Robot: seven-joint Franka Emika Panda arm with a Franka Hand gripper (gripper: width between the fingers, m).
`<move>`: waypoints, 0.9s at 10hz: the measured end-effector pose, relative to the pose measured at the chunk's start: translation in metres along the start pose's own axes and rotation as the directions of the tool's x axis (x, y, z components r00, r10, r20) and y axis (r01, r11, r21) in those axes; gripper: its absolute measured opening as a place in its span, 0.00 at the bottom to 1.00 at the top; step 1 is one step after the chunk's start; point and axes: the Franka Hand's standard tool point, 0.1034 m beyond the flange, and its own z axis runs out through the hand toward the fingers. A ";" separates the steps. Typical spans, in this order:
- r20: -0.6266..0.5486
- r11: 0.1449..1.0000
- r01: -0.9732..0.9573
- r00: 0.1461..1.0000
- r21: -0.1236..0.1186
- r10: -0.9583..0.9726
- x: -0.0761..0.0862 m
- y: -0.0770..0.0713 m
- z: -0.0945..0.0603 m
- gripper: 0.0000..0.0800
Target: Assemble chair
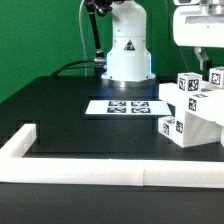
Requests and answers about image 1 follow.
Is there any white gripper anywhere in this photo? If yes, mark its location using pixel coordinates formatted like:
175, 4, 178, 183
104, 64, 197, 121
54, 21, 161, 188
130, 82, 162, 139
173, 3, 224, 71

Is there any white tagged cube nut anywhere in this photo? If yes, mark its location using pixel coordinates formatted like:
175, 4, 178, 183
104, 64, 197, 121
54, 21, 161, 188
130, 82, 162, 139
209, 66, 224, 88
177, 72, 202, 93

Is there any white chair back frame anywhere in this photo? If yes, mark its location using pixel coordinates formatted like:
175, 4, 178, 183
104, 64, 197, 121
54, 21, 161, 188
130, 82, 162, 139
159, 81, 224, 127

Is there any white chair seat part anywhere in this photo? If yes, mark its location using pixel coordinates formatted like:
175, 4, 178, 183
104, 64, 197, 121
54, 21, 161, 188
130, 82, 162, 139
173, 109, 222, 148

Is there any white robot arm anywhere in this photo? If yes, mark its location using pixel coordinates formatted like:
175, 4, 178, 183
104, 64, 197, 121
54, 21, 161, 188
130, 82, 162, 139
101, 0, 224, 87

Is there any white fiducial marker sheet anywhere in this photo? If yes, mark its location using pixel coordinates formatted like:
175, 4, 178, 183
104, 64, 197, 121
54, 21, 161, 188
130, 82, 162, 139
86, 100, 171, 116

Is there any white U-shaped obstacle fence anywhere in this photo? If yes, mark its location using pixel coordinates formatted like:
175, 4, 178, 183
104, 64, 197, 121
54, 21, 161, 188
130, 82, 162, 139
0, 124, 224, 189

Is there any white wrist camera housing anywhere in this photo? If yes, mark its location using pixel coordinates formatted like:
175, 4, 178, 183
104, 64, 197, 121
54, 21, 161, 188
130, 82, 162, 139
173, 0, 200, 6

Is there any grey thin cable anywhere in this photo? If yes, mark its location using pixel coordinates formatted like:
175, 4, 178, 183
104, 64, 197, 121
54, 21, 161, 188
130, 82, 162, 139
78, 0, 88, 76

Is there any black cable bundle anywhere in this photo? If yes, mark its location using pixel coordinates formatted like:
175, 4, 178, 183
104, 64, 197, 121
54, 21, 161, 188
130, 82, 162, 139
50, 59, 108, 78

